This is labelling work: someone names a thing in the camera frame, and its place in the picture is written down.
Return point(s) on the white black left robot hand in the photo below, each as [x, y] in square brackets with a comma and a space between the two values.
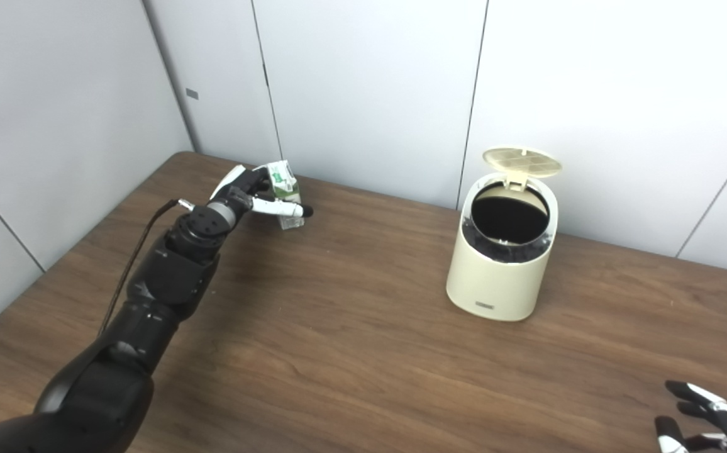
[244, 189]

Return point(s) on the green white milk carton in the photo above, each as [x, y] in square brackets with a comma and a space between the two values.
[285, 182]

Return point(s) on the cream-colored round bin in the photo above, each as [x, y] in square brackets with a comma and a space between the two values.
[495, 286]

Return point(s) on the cream round bin lid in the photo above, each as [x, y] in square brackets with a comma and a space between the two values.
[522, 162]

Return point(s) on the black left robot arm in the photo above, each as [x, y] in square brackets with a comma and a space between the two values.
[156, 296]

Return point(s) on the black bin liner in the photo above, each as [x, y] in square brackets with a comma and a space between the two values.
[508, 220]

